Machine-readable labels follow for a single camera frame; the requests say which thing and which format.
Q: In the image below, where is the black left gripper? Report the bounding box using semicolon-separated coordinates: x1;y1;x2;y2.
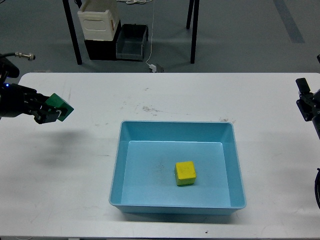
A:
0;83;62;124

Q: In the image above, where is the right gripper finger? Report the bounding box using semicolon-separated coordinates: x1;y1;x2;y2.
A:
295;78;320;122

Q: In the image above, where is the green block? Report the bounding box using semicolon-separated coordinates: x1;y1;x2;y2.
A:
45;93;74;122

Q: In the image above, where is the yellow block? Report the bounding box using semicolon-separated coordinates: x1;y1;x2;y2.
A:
174;161;197;186

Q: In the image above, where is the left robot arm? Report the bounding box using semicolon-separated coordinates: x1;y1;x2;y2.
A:
0;52;67;124

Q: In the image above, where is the black box under crate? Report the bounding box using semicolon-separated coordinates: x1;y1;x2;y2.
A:
83;24;123;61

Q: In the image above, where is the black table leg left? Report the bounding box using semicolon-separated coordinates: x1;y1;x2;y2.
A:
62;0;83;65

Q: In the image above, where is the cream plastic crate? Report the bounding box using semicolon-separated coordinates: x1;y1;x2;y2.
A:
77;0;120;41

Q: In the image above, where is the dark grey storage bin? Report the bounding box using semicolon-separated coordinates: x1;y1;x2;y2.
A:
115;24;149;62

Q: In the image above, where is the white power adapter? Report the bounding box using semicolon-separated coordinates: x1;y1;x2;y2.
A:
148;64;157;73

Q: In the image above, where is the blue plastic tray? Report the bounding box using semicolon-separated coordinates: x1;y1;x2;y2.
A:
109;121;246;215

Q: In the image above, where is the black table leg right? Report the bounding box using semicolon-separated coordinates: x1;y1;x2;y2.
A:
190;0;200;64

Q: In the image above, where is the black slanted table leg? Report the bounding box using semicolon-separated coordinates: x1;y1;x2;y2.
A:
185;0;195;30

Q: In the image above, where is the white cable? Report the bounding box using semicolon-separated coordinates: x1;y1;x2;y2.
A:
117;0;155;66

